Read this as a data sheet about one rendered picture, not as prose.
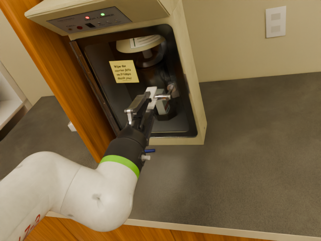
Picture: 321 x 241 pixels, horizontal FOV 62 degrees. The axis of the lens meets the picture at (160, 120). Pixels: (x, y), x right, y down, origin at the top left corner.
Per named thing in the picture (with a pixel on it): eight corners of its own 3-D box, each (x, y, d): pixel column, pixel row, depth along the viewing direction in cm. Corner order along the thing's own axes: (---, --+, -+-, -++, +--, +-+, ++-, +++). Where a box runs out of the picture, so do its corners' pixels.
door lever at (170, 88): (147, 93, 84) (144, 86, 82) (176, 91, 80) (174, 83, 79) (142, 104, 80) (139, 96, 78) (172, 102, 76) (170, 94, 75)
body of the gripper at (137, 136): (147, 161, 66) (156, 134, 72) (136, 136, 60) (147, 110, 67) (120, 160, 68) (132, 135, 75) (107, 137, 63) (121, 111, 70)
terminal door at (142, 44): (120, 136, 103) (71, 39, 78) (198, 136, 92) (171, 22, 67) (119, 138, 102) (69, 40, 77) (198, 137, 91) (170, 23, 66)
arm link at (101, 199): (116, 247, 54) (127, 227, 47) (58, 225, 54) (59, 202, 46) (136, 189, 64) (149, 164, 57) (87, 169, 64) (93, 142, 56)
